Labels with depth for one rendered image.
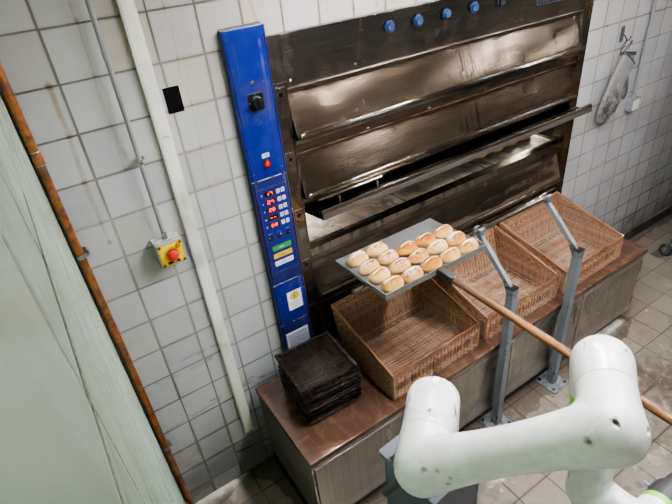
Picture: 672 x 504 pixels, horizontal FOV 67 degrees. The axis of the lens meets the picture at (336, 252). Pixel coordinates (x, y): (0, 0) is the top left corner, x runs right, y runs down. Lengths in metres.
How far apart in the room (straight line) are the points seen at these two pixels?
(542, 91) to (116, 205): 2.26
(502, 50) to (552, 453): 2.10
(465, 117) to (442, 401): 1.71
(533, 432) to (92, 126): 1.50
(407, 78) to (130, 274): 1.41
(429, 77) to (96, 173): 1.45
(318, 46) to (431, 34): 0.58
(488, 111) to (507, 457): 2.01
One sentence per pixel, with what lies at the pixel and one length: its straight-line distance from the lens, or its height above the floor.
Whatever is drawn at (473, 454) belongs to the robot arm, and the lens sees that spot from 1.13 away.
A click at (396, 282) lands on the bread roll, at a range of 2.00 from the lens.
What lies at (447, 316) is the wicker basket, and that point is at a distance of 2.72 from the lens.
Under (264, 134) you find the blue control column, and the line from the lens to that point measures 1.97.
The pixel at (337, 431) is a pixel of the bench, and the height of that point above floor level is 0.58.
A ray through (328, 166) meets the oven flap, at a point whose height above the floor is 1.54.
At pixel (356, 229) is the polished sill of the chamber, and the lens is 2.42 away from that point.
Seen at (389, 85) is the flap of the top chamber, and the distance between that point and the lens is 2.30.
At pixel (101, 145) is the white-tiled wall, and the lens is 1.83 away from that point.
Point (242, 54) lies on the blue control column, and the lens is 1.88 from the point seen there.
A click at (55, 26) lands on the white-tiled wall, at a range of 1.76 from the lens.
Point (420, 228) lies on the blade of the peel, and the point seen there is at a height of 1.18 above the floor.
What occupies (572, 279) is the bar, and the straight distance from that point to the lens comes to 2.86.
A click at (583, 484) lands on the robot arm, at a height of 1.26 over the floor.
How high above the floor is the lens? 2.42
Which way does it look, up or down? 33 degrees down
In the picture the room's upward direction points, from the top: 6 degrees counter-clockwise
